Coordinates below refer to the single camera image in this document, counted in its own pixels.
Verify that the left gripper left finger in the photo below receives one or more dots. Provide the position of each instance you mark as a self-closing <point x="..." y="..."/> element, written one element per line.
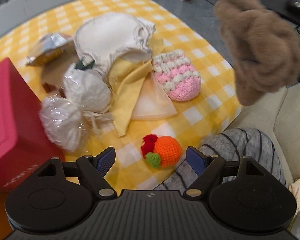
<point x="91" y="172"/>

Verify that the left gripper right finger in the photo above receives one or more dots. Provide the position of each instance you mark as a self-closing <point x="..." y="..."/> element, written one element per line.
<point x="209" y="172"/>

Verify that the orange crochet fruit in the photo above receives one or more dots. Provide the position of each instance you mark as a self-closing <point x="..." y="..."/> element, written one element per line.
<point x="161" y="152"/>

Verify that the white ball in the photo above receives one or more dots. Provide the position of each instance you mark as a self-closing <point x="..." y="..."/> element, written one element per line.
<point x="63" y="123"/>
<point x="86" y="89"/>

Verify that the pink white crochet pouch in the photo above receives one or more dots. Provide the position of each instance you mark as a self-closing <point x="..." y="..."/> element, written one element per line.
<point x="177" y="76"/>

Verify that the yellow cloth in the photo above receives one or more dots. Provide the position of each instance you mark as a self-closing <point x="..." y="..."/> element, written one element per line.
<point x="126" y="79"/>

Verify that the brown plush toy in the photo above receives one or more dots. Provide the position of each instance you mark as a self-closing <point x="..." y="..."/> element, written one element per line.
<point x="265" y="48"/>

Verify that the silver yellow snack bag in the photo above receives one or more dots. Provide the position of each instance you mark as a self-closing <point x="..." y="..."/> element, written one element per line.
<point x="47" y="48"/>

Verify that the white round cloth pad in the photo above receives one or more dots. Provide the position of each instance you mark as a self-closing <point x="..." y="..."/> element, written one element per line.
<point x="107" y="37"/>

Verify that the brown coir fibre mat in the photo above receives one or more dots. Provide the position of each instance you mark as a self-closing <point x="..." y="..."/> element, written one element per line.
<point x="53" y="72"/>

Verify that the grey striped trouser leg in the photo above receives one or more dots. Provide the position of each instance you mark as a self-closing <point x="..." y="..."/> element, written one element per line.
<point x="232" y="145"/>

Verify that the red Wonderlab box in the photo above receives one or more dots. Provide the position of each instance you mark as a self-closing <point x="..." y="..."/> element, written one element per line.
<point x="24" y="145"/>

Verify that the beige sofa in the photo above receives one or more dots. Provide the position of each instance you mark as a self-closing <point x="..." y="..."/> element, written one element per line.
<point x="278" y="116"/>

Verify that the yellow checkered tablecloth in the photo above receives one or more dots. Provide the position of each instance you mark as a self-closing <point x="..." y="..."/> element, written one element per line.
<point x="196" y="121"/>

